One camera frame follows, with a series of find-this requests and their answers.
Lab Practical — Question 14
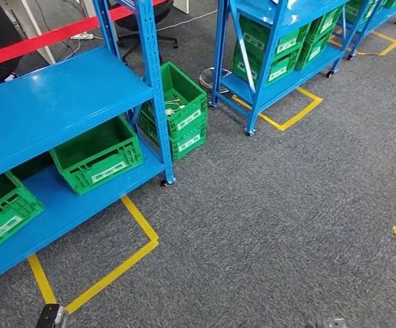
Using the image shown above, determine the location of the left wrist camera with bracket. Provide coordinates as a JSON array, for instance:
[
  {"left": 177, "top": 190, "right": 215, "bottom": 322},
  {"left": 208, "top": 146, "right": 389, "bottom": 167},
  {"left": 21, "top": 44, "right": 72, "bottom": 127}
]
[{"left": 36, "top": 303, "right": 69, "bottom": 328}]

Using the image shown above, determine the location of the white floor cable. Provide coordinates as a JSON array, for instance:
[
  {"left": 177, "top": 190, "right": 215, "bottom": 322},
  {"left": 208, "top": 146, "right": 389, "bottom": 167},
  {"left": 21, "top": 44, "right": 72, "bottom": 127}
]
[{"left": 155, "top": 9, "right": 219, "bottom": 33}]

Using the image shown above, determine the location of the chrome barrier stanchion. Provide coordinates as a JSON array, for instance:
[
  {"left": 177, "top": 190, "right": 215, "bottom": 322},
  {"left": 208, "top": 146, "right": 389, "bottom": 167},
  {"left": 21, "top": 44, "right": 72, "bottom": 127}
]
[{"left": 198, "top": 66, "right": 233, "bottom": 94}]

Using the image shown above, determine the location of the white cable bundle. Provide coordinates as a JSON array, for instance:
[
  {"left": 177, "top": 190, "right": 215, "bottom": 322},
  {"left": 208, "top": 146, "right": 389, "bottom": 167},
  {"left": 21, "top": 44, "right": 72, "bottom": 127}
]
[{"left": 164, "top": 92, "right": 186, "bottom": 116}]

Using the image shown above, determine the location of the blue metal shelf rack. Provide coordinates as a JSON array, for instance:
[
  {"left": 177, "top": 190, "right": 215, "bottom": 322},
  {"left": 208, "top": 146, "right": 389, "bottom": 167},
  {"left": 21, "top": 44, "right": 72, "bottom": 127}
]
[
  {"left": 0, "top": 0, "right": 177, "bottom": 313},
  {"left": 209, "top": 0, "right": 373, "bottom": 137},
  {"left": 338, "top": 0, "right": 396, "bottom": 61}
]

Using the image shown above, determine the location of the white desk with metal frame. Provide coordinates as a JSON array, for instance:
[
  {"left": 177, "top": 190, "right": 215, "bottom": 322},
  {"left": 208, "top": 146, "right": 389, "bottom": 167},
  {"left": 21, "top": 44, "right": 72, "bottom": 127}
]
[{"left": 80, "top": 0, "right": 98, "bottom": 19}]

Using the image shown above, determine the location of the yellow floor tape square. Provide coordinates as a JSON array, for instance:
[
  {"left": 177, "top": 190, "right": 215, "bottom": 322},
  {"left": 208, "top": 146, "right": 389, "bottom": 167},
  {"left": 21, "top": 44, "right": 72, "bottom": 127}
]
[{"left": 27, "top": 195, "right": 159, "bottom": 316}]

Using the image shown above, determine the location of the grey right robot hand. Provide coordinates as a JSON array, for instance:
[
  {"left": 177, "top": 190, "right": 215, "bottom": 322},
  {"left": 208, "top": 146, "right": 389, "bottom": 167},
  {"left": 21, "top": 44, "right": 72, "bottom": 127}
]
[{"left": 306, "top": 316, "right": 348, "bottom": 328}]

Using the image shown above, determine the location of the red barrier belt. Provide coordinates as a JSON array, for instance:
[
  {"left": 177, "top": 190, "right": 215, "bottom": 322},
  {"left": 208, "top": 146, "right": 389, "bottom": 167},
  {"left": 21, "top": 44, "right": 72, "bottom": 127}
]
[{"left": 0, "top": 0, "right": 168, "bottom": 71}]

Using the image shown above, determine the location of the green plastic crate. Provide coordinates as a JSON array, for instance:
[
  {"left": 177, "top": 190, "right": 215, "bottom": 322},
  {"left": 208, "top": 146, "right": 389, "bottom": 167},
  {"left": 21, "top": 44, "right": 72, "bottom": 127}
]
[
  {"left": 139, "top": 113, "right": 207, "bottom": 163},
  {"left": 139, "top": 61, "right": 208, "bottom": 139},
  {"left": 345, "top": 0, "right": 385, "bottom": 25},
  {"left": 0, "top": 171, "right": 45, "bottom": 262},
  {"left": 232, "top": 42, "right": 301, "bottom": 87},
  {"left": 239, "top": 14, "right": 311, "bottom": 62},
  {"left": 308, "top": 5, "right": 345, "bottom": 46},
  {"left": 49, "top": 115, "right": 144, "bottom": 196},
  {"left": 295, "top": 31, "right": 343, "bottom": 71}
]

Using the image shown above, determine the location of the black office chair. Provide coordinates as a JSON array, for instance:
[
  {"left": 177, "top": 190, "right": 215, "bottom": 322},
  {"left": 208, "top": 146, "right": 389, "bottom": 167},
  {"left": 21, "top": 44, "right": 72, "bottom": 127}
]
[{"left": 114, "top": 0, "right": 180, "bottom": 64}]

